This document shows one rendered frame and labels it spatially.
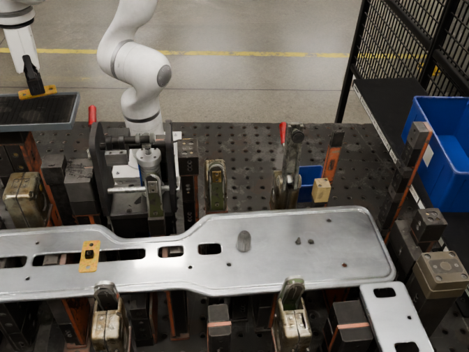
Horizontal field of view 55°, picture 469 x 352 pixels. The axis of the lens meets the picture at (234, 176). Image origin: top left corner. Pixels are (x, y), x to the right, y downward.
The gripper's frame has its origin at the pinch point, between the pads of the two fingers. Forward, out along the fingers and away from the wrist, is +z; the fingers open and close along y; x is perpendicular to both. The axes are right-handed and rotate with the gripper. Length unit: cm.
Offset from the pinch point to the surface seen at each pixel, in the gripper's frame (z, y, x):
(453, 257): 18, 69, 70
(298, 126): 3, 34, 51
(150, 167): 16.2, 20.5, 19.8
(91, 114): 9.5, 3.1, 10.6
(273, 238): 24, 46, 41
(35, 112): 8.1, -0.6, -2.1
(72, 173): 16.4, 15.2, 2.4
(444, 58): 9, 15, 115
